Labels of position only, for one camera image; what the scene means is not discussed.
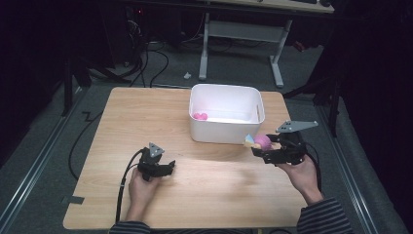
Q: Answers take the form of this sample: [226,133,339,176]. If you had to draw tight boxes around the wooden desk with white legs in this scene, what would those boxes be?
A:
[198,0,336,90]

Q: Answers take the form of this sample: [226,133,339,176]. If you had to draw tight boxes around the black computer tower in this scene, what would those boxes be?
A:
[106,4,148,67]

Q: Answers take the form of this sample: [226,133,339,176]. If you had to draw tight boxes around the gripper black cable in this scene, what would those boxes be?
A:
[303,141,323,193]
[114,148,146,225]

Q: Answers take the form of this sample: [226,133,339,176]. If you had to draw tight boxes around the black metal stand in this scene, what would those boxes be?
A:
[282,72,344,138]
[60,53,132,118]

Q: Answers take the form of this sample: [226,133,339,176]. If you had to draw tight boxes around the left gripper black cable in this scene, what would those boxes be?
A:
[114,148,146,225]

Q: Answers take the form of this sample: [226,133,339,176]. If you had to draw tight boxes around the black floor cables bundle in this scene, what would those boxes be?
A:
[128,19,170,89]

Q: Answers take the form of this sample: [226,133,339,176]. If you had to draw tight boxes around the person's left hand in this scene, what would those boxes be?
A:
[125,167,164,222]

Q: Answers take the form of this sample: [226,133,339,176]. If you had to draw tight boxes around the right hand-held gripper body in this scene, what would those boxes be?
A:
[259,120,319,167]

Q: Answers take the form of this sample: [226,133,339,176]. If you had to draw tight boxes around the white plastic bin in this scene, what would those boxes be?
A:
[188,83,267,145]

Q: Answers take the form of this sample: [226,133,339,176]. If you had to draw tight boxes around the metal floor rail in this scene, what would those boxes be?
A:
[315,105,382,234]
[0,87,86,230]

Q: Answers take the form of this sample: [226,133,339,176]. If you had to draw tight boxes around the pink studded ball with cloth strips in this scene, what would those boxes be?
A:
[244,133,275,152]

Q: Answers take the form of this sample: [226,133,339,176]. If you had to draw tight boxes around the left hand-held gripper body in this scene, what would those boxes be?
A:
[136,141,166,182]

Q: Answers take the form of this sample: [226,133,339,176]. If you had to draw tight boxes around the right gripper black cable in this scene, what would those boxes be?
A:
[303,141,323,193]

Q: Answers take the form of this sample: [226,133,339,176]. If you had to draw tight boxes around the grey tape strip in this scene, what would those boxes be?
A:
[60,195,86,206]

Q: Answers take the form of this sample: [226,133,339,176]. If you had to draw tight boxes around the thin black floor cable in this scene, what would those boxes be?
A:
[67,110,105,181]

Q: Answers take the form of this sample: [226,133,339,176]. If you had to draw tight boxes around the person's right hand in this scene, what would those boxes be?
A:
[276,153,324,206]

